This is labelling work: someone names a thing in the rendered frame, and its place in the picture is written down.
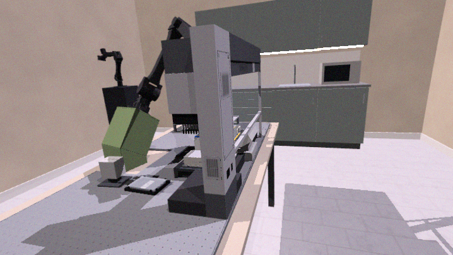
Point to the white ready button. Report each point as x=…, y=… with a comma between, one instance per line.
x=112, y=169

